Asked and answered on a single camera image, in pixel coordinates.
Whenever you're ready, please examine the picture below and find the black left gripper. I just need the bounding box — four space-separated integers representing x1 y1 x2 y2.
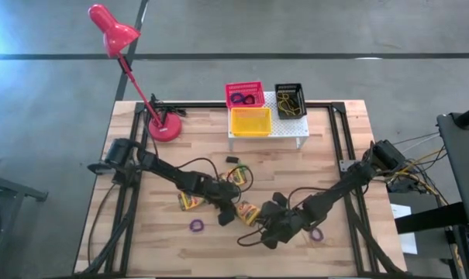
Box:
197 176 247 227

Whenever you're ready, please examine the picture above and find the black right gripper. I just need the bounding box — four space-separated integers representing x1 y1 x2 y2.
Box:
257 192 312 250

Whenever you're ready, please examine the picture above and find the yellow green crayon box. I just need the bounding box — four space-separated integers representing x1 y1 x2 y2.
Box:
236 200 261 227
178 192 208 212
220 166 249 187

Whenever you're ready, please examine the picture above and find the yellow plastic basket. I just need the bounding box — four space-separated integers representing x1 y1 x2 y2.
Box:
229 107 273 138

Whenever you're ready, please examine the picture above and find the yellow cable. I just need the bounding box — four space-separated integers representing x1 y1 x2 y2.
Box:
276 91 303 117
383 149 450 206

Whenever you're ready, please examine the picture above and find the red plastic basket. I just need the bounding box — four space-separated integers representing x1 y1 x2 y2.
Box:
225 81 266 110

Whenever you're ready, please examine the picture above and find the black plastic basket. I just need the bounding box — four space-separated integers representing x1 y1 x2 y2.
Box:
274 82 308 120

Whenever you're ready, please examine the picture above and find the red desk lamp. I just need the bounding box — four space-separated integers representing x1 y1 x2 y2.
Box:
88 3 184 143

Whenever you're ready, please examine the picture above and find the white perforated metal shelf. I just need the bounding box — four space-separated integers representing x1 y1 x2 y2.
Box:
227 91 310 152

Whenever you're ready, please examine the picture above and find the black power brick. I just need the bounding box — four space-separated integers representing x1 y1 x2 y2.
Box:
387 178 413 194

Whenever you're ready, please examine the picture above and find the white paper sheet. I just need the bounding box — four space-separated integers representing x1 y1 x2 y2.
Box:
390 203 419 256

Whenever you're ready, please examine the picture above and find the black flat crossbar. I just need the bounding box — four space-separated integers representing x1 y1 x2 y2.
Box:
395 201 469 235

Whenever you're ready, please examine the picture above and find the grey metal bench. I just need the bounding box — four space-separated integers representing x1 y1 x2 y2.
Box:
0 169 49 279

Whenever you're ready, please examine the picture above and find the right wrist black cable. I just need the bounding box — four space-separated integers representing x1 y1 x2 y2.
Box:
236 187 330 248

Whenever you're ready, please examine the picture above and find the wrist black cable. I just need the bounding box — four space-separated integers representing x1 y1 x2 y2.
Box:
236 187 330 248
174 157 255 195

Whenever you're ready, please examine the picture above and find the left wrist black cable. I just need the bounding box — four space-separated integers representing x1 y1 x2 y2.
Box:
174 157 255 195

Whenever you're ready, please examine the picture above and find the black aluminium table frame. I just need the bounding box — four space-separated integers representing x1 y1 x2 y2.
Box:
78 100 405 278

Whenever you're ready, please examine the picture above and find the black lamp power cord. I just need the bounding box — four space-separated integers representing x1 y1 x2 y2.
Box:
150 92 188 118

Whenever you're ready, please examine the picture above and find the brown cable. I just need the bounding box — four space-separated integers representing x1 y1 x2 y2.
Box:
87 184 117 268

